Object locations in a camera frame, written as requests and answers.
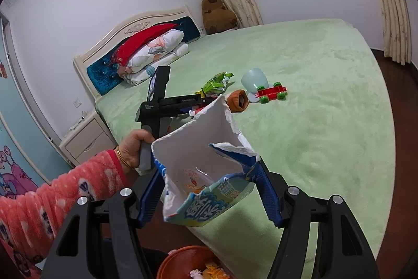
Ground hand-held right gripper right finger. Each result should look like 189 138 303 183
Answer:
251 158 381 279

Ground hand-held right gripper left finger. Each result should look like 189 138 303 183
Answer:
41 164 165 279

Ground blue carton box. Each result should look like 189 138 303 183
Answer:
151 94 262 227

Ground orange plastic bucket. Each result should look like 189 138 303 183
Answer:
156 245 236 279

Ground person's left forearm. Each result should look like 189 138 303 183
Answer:
0 150 131 278

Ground person's left hand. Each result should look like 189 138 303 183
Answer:
118 129 155 170

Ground green snack packet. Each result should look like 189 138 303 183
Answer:
196 71 235 98

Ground brown orange knit sock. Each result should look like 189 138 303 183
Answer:
228 89 250 113

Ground pale plastic cup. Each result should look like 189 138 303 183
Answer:
241 68 269 96

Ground red toy car green wheels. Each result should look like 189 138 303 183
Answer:
256 81 288 103

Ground cream bed headboard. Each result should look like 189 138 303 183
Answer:
72 4 202 100

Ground cream nightstand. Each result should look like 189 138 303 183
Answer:
59 111 116 167

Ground brown plush toy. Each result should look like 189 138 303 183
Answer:
201 0 238 35

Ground green bed with headboard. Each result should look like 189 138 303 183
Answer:
95 18 397 279

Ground blue cartoon printed panel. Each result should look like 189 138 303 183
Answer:
0 14 62 201

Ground gold bracelet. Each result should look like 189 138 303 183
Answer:
114 146 132 169

